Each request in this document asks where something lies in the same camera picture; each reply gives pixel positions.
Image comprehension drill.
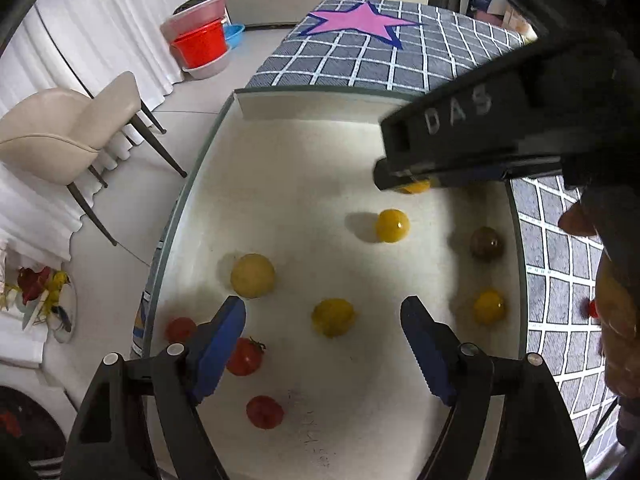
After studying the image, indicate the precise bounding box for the red plastic basin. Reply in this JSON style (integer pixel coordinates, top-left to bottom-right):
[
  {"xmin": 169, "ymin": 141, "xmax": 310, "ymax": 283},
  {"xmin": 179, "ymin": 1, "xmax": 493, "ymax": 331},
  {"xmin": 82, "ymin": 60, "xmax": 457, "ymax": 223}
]
[{"xmin": 171, "ymin": 17, "xmax": 230, "ymax": 70}]

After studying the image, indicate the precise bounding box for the star-patterned grid blanket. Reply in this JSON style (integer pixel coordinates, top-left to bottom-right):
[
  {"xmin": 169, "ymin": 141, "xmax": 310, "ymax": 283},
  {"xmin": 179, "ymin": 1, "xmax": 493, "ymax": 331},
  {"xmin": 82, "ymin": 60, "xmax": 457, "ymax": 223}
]
[{"xmin": 130, "ymin": 0, "xmax": 621, "ymax": 461}]

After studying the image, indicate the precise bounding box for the white curtain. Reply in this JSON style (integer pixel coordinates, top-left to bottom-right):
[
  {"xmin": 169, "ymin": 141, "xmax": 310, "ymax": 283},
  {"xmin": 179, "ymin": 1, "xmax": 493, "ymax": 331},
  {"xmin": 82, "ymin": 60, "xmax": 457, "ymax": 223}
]
[{"xmin": 0, "ymin": 0, "xmax": 213, "ymax": 261}]

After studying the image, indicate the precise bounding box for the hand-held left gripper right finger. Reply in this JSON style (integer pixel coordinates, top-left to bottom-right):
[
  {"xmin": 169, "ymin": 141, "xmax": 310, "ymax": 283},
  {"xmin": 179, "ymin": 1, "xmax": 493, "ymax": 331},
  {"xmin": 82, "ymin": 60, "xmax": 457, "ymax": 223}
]
[{"xmin": 400, "ymin": 296, "xmax": 586, "ymax": 480}]

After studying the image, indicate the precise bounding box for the red cherry tomato with stem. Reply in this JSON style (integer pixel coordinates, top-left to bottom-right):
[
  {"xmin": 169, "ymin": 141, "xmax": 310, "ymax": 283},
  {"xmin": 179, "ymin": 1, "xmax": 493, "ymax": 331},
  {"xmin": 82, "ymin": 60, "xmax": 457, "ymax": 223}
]
[{"xmin": 226, "ymin": 337, "xmax": 266, "ymax": 377}]

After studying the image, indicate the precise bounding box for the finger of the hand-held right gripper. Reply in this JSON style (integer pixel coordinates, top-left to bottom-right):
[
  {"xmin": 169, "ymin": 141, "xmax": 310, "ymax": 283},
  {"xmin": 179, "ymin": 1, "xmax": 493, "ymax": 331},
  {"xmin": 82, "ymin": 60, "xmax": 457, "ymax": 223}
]
[
  {"xmin": 372, "ymin": 156, "xmax": 566, "ymax": 192},
  {"xmin": 379, "ymin": 45, "xmax": 566, "ymax": 173}
]

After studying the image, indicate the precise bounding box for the pale pink plastic basin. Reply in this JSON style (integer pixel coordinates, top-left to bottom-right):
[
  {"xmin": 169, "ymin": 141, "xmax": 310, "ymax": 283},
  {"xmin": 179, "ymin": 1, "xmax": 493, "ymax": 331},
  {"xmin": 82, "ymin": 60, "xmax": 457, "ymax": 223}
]
[{"xmin": 181, "ymin": 47, "xmax": 232, "ymax": 81}]

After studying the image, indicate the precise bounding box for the tan longan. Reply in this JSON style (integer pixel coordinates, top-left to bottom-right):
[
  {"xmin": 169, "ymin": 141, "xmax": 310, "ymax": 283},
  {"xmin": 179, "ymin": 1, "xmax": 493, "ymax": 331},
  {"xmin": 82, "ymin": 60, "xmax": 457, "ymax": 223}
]
[{"xmin": 230, "ymin": 253, "xmax": 276, "ymax": 298}]

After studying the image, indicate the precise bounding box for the brown-green cherry tomato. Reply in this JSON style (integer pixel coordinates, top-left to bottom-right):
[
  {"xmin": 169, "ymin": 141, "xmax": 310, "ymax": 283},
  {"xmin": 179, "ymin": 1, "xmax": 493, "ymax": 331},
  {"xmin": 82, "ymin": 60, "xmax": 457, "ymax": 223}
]
[{"xmin": 470, "ymin": 226, "xmax": 505, "ymax": 262}]

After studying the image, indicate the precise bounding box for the white tray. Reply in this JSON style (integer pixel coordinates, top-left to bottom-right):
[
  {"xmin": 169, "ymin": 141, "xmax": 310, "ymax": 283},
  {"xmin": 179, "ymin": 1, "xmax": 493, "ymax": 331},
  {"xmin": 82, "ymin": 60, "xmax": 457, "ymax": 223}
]
[{"xmin": 142, "ymin": 87, "xmax": 531, "ymax": 480}]

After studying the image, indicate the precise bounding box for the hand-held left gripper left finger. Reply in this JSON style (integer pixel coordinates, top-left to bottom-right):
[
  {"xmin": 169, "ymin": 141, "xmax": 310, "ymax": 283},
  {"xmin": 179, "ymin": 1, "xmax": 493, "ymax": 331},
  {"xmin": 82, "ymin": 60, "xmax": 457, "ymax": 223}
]
[{"xmin": 65, "ymin": 296, "xmax": 247, "ymax": 480}]

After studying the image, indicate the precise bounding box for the blue plastic basin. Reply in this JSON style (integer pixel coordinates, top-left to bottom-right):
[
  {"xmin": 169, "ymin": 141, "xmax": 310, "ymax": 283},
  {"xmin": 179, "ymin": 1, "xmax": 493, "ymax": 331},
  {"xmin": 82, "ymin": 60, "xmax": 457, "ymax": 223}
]
[{"xmin": 223, "ymin": 24, "xmax": 246, "ymax": 51}]

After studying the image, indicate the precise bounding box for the dark round object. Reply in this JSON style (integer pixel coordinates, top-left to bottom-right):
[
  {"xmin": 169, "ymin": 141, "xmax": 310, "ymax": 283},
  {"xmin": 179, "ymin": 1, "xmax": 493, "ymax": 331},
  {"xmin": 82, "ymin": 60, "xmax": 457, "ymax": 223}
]
[{"xmin": 0, "ymin": 385, "xmax": 68, "ymax": 480}]

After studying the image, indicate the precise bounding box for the person's right hand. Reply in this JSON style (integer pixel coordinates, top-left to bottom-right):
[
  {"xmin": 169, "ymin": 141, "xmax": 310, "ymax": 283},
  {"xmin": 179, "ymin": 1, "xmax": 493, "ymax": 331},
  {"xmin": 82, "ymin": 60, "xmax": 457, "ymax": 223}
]
[{"xmin": 557, "ymin": 202, "xmax": 640, "ymax": 401}]

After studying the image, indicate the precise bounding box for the colourful toy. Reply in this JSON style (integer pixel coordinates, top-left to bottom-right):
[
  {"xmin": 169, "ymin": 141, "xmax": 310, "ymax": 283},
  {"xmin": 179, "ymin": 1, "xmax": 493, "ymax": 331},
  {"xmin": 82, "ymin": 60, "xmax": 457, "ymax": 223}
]
[{"xmin": 0, "ymin": 265, "xmax": 73, "ymax": 333}]

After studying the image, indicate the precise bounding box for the beige upholstered chair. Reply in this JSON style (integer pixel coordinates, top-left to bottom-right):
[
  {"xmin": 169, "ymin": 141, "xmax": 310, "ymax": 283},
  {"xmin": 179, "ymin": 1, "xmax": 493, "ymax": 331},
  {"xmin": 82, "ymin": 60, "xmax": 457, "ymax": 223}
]
[{"xmin": 0, "ymin": 71, "xmax": 188, "ymax": 247}]

